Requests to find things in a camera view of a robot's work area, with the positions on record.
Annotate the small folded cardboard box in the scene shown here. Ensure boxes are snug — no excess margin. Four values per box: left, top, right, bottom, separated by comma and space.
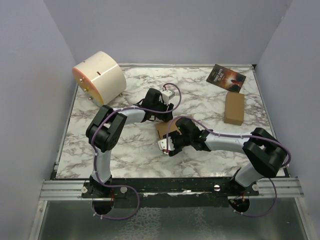
223, 91, 245, 126

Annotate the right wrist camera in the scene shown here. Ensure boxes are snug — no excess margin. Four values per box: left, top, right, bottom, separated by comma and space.
157, 137, 175, 155

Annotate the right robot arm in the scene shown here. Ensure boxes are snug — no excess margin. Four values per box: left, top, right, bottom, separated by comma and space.
163, 116, 292, 196

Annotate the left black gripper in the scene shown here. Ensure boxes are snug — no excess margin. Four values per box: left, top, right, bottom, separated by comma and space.
151, 97, 174, 122

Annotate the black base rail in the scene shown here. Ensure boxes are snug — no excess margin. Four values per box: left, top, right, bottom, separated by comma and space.
81, 177, 259, 209

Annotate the cream cylindrical drum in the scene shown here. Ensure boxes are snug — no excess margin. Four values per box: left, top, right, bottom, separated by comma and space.
72, 51, 127, 106

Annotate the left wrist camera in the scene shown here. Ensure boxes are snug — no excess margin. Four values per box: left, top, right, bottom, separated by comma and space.
159, 89, 175, 105

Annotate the brown cardboard box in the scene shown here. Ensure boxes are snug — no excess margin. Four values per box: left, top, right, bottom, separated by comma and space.
155, 116, 182, 140

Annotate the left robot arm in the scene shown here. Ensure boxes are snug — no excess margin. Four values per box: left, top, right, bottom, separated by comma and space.
85, 88, 175, 198

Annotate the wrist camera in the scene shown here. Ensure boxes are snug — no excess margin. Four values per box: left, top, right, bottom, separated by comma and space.
159, 89, 175, 105
157, 137, 175, 155

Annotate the dark book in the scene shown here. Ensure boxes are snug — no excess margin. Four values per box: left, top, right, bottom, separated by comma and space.
206, 64, 246, 93

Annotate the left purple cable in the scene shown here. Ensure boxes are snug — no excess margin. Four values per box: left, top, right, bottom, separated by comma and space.
90, 82, 182, 221

